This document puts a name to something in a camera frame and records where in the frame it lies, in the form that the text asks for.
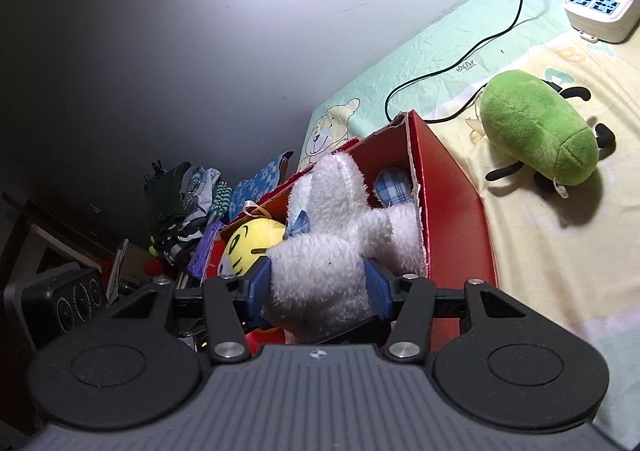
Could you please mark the pile of folded clothes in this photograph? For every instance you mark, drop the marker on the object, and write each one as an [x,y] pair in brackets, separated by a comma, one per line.
[195,191]

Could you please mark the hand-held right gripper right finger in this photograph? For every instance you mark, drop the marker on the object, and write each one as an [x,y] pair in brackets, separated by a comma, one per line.
[377,288]

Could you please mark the white power strip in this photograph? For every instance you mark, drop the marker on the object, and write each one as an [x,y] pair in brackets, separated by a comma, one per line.
[600,23]

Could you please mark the white rabbit plush checked ears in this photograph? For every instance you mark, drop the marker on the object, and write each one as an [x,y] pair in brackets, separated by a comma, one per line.
[392,188]

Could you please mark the white rabbit plush plain ears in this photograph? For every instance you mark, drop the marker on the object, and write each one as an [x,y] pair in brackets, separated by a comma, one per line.
[320,271]

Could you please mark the black appliance with round dials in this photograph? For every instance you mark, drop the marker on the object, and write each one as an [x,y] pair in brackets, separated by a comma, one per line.
[50,301]

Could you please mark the yellow tiger plush toy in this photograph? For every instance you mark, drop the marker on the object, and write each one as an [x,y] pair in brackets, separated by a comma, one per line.
[250,241]

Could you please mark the red cardboard box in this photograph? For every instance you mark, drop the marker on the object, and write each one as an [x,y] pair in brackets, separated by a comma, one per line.
[450,211]

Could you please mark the blue floral towel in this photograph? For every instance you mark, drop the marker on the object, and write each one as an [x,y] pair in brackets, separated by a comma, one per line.
[260,181]

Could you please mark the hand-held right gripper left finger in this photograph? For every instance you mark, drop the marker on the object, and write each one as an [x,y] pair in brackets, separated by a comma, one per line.
[257,281]

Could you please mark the green bean plush toy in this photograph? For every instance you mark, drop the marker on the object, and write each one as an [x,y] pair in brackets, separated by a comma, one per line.
[535,126]

